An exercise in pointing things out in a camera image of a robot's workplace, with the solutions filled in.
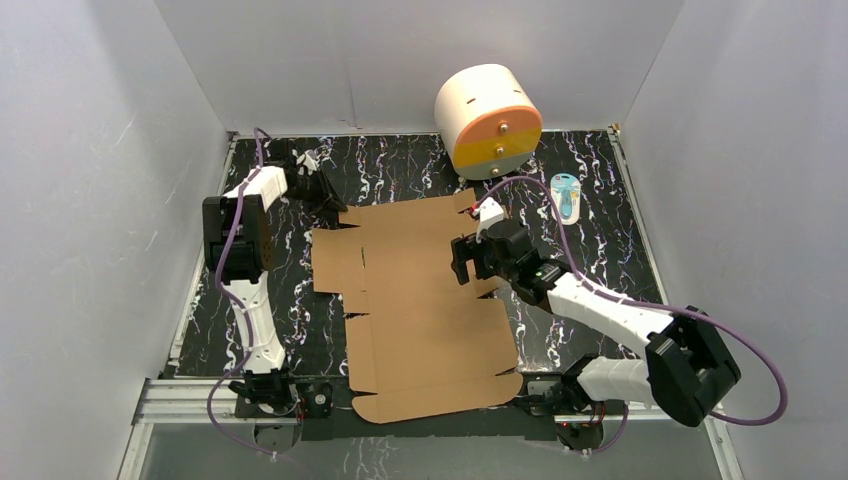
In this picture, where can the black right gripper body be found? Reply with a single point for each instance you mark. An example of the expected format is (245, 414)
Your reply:
(487, 266)

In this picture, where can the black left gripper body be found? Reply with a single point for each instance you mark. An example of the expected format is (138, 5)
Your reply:
(318, 189)

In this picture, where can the brown cardboard box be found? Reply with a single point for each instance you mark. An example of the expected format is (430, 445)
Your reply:
(418, 343)

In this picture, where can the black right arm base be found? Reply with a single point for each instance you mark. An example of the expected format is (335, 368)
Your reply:
(545, 396)

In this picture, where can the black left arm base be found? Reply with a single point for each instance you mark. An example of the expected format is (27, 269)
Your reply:
(287, 397)

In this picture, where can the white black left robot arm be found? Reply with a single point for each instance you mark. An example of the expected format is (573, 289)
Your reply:
(238, 248)

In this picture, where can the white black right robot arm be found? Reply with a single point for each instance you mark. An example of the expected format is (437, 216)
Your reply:
(682, 364)

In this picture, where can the blue white packaged item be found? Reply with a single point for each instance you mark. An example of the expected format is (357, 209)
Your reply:
(566, 191)

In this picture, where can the white orange yellow cylinder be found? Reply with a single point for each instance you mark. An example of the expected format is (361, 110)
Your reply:
(487, 123)

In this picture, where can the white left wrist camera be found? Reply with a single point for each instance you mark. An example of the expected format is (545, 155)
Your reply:
(307, 163)

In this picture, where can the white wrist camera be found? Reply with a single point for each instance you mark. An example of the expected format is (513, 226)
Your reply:
(487, 212)
(307, 163)

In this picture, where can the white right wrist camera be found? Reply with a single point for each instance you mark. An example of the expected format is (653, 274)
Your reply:
(487, 212)

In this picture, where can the aluminium frame rail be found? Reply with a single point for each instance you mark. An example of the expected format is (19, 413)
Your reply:
(185, 429)

